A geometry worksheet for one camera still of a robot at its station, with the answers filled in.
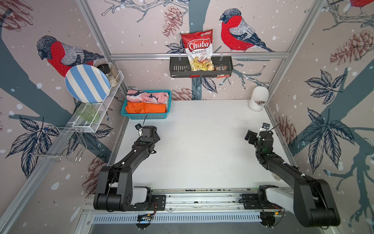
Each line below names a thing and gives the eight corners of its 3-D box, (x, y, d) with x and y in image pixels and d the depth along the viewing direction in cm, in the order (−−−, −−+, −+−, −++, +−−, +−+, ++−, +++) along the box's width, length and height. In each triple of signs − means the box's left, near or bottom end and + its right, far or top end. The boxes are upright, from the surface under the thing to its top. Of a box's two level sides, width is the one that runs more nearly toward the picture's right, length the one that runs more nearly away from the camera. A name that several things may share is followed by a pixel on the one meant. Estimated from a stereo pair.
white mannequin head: (249, 113, 115) (256, 99, 103) (245, 100, 125) (250, 86, 113) (264, 112, 115) (272, 99, 103) (258, 99, 125) (265, 86, 113)
